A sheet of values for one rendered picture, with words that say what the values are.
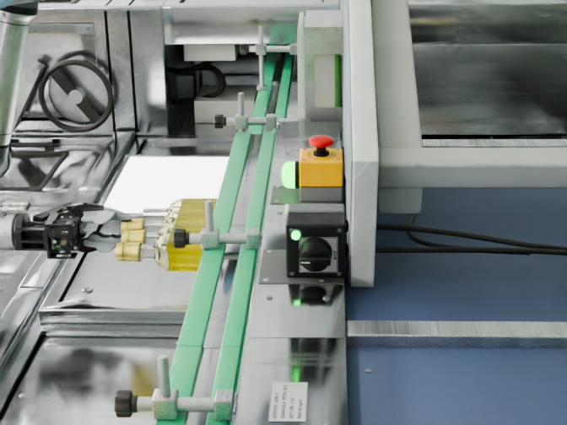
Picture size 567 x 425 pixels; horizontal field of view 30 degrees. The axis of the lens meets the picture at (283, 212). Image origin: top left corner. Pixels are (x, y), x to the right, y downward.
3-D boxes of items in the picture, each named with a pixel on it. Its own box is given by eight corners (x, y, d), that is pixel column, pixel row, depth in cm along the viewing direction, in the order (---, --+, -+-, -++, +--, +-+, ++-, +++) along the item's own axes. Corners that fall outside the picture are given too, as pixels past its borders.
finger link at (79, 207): (106, 224, 201) (62, 231, 202) (109, 221, 203) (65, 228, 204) (101, 201, 200) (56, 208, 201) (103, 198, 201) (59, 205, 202)
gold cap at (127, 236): (148, 230, 199) (125, 230, 199) (144, 228, 196) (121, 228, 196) (148, 249, 199) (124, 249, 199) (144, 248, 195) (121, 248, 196)
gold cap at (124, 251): (143, 256, 194) (119, 256, 194) (142, 239, 193) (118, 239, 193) (140, 265, 191) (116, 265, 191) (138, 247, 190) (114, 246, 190)
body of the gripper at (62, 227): (78, 260, 198) (14, 260, 198) (89, 242, 206) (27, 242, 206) (75, 223, 195) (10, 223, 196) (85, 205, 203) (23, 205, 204)
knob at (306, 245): (332, 267, 143) (332, 278, 140) (299, 267, 143) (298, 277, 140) (332, 237, 141) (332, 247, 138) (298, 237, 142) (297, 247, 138)
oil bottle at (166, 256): (272, 259, 195) (157, 259, 196) (272, 231, 192) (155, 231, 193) (271, 272, 189) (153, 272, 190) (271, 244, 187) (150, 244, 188)
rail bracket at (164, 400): (239, 406, 118) (120, 404, 119) (237, 347, 115) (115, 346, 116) (235, 425, 114) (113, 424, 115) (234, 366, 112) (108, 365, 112)
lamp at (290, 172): (299, 183, 175) (282, 183, 175) (299, 157, 174) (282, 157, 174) (299, 192, 171) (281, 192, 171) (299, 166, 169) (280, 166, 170)
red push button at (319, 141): (309, 153, 173) (309, 132, 172) (333, 153, 173) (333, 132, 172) (308, 160, 169) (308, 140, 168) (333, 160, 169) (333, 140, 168)
